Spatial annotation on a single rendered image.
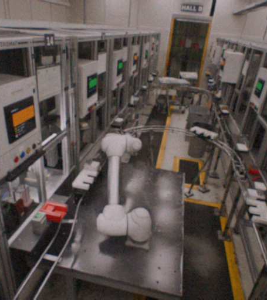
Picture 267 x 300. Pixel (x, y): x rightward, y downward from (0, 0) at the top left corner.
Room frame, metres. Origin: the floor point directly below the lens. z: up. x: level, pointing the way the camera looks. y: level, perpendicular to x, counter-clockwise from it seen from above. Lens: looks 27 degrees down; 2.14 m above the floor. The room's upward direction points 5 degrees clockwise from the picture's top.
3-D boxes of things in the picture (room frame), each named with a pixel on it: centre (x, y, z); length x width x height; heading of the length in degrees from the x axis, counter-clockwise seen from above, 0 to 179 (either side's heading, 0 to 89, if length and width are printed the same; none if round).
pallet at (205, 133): (3.31, -1.00, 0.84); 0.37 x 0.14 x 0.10; 49
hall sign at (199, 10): (9.66, -1.57, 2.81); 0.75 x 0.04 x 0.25; 81
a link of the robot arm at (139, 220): (1.39, -0.11, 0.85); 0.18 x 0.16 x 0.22; 98
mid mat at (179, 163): (3.64, -1.00, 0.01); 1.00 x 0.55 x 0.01; 171
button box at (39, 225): (1.18, 0.55, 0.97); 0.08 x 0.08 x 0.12; 81
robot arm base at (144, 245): (1.41, -0.12, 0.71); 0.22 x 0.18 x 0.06; 171
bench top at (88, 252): (1.80, 0.01, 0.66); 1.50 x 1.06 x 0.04; 171
